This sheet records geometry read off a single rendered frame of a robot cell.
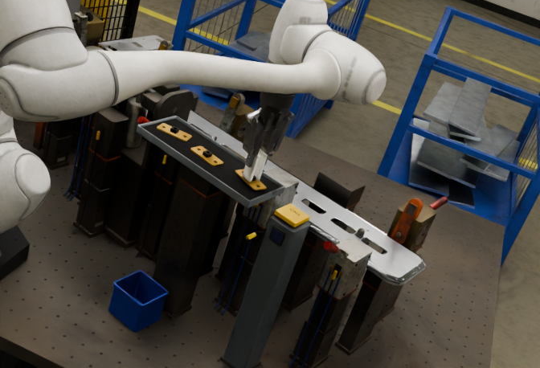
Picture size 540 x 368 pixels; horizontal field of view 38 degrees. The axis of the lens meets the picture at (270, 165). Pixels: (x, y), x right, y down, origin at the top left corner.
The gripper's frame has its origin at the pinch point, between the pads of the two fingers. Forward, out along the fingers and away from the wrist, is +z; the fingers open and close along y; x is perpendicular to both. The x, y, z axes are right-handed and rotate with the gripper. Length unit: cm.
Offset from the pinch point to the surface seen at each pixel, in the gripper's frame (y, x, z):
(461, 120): 240, 103, 60
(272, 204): 11.4, 1.5, 13.7
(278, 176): 16.3, 7.2, 9.5
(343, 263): 17.7, -20.9, 16.6
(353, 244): 23.2, -17.4, 14.5
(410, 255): 45, -20, 20
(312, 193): 36.5, 11.7, 20.4
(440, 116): 236, 112, 63
